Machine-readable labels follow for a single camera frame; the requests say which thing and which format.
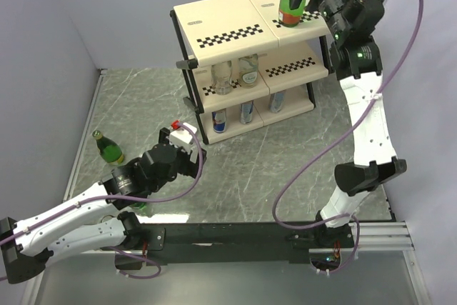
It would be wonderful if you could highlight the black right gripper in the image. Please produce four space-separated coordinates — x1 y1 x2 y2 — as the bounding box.
285 0 353 41

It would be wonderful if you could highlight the clear Chang soda water bottle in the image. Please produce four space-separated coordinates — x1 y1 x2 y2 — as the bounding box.
211 61 232 95

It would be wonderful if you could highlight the silver blue energy drink can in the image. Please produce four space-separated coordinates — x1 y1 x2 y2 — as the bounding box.
268 90 286 113

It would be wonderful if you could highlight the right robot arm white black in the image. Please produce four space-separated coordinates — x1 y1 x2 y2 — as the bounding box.
288 0 407 247

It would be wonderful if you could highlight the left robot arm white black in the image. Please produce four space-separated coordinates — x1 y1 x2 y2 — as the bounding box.
1 121 206 284

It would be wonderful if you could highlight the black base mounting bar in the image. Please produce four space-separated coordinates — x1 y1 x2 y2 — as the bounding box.
114 221 358 274

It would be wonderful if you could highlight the beige two-tier shelf black frame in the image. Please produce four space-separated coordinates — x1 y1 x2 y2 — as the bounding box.
170 0 332 144

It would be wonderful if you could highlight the aluminium rail frame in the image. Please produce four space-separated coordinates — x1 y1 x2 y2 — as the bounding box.
22 69 430 304

